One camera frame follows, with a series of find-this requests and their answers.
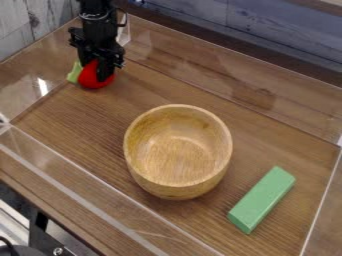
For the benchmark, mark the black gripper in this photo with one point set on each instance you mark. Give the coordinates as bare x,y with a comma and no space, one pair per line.
95,43

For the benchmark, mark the red plush tomato toy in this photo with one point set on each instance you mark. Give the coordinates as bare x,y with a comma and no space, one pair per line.
84,76

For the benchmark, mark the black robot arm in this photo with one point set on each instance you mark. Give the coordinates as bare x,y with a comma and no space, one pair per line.
99,10

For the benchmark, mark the wooden bowl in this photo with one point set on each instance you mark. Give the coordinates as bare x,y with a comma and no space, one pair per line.
178,149

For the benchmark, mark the clear acrylic table barrier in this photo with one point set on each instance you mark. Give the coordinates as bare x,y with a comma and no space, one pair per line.
62,147

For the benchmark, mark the green rectangular block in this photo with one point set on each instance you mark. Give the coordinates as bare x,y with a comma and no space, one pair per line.
261,199

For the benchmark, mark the black metal frame bracket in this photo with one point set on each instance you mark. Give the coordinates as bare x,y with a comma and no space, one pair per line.
40,240

